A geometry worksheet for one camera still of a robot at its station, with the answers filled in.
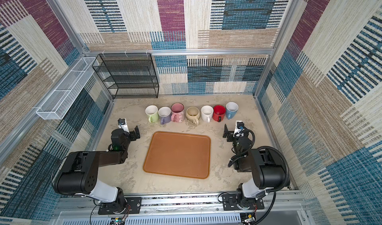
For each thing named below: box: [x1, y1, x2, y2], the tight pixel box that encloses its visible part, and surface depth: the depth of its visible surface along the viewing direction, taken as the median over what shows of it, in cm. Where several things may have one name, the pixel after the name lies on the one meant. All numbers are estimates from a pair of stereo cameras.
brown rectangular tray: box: [143, 130, 211, 179], surface depth 93 cm
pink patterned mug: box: [170, 102, 186, 123], surface depth 101 cm
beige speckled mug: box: [185, 106, 201, 126], surface depth 101 cm
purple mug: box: [158, 106, 172, 125], surface depth 103 cm
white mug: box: [200, 105, 214, 123], surface depth 101 cm
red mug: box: [212, 104, 227, 123], surface depth 103 cm
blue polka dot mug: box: [225, 101, 239, 120], surface depth 102 cm
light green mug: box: [145, 105, 160, 123], surface depth 101 cm
